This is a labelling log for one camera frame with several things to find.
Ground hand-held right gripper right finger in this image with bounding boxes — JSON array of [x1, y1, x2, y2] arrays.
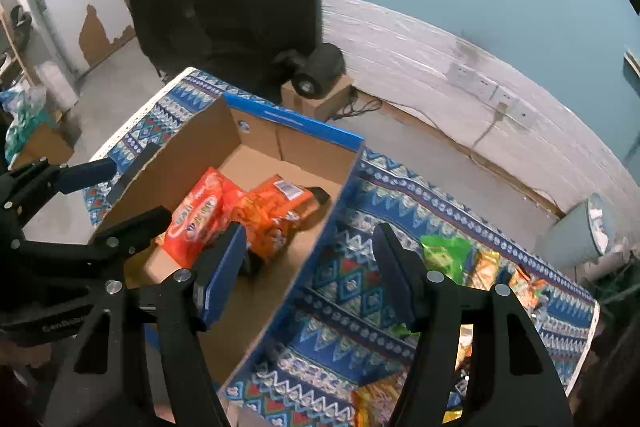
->
[[372, 223, 576, 427]]

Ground orange snack packet white label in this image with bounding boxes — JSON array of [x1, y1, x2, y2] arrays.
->
[[232, 174, 321, 265]]

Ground orange snack packet purple print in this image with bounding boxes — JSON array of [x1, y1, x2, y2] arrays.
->
[[157, 167, 241, 270]]

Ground orange and green snack packet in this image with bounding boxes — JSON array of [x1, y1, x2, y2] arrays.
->
[[507, 267, 548, 313]]

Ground grey plug cable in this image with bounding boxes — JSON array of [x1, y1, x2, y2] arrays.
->
[[472, 102, 508, 150]]

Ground wooden shelf frame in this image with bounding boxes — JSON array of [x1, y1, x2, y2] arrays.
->
[[0, 4, 41, 88]]

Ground yellow-orange snack packet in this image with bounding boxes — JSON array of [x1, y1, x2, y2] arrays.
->
[[467, 251, 501, 290]]

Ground blue patterned tablecloth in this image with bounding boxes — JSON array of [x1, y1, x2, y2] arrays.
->
[[82, 68, 601, 427]]

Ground white sack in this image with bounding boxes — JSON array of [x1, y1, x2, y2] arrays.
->
[[35, 62, 81, 108]]

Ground black round device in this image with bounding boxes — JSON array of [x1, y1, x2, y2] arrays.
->
[[272, 43, 346, 98]]

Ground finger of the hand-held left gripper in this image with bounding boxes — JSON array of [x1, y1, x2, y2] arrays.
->
[[12, 206, 172, 265], [0, 157, 117, 238]]

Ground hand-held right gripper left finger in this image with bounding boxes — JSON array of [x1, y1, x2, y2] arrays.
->
[[35, 223, 248, 427]]

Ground framed board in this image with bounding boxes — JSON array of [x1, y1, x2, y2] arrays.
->
[[622, 49, 640, 82]]

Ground black cable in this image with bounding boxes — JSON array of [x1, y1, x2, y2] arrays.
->
[[327, 88, 383, 122]]

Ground small black packet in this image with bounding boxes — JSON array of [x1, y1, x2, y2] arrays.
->
[[300, 186, 331, 208]]

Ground clear plastic bags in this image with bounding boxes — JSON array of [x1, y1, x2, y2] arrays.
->
[[0, 84, 51, 162]]

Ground white pipe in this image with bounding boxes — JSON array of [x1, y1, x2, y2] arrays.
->
[[585, 252, 636, 280]]

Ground golden yellow snack packet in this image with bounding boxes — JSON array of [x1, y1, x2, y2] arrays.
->
[[350, 372, 408, 427]]

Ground grey waste bin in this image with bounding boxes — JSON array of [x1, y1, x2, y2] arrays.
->
[[542, 193, 618, 270]]

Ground brown cardboard box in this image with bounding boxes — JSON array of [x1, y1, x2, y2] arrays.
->
[[10, 122, 76, 168]]

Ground blue-sided cardboard box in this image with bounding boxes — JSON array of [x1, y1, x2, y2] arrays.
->
[[87, 93, 366, 427]]

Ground white wall socket row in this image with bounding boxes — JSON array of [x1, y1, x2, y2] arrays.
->
[[447, 62, 531, 118]]

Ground small cardboard box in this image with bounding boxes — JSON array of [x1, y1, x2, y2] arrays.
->
[[280, 74, 355, 122]]

